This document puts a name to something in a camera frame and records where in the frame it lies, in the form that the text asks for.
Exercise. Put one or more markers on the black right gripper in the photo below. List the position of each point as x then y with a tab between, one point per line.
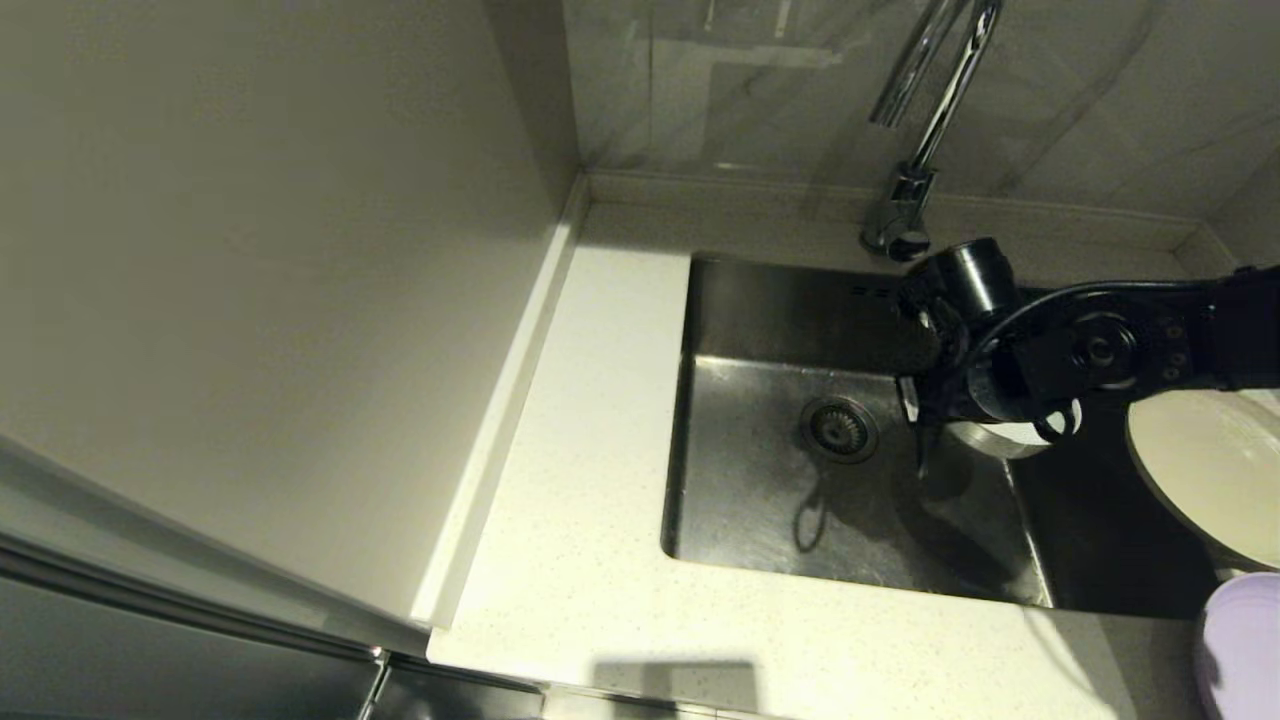
950	385

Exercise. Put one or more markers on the white bowl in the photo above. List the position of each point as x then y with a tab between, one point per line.
1005	438

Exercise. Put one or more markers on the beige plastic plate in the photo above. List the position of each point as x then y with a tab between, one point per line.
1215	470

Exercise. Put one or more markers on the purple plastic plate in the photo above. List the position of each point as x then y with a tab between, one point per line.
1245	650

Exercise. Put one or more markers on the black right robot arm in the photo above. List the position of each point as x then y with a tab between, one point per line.
1100	350

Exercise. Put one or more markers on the stainless steel sink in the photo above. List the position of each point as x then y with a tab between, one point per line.
800	520

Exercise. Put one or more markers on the round metal drain strainer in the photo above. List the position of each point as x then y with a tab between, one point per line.
838	428

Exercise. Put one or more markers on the chrome gooseneck faucet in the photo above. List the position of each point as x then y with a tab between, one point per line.
905	205

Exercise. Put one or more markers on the beige tall cabinet side panel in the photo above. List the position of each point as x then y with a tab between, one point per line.
250	300

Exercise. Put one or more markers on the steel appliance door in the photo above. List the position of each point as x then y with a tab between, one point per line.
150	660

